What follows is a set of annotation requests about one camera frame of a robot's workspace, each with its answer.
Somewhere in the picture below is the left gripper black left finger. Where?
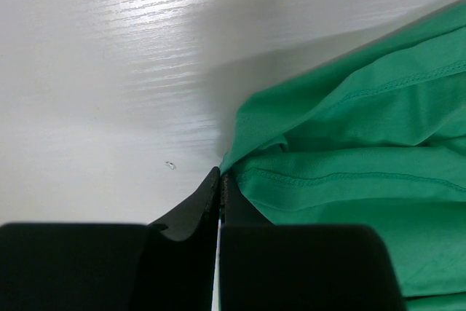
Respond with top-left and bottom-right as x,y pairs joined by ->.
1,168 -> 220,310

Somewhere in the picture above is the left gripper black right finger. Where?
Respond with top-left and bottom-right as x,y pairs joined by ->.
219,174 -> 405,310

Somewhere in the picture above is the green tank top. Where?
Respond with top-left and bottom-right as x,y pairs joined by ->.
220,0 -> 465,310

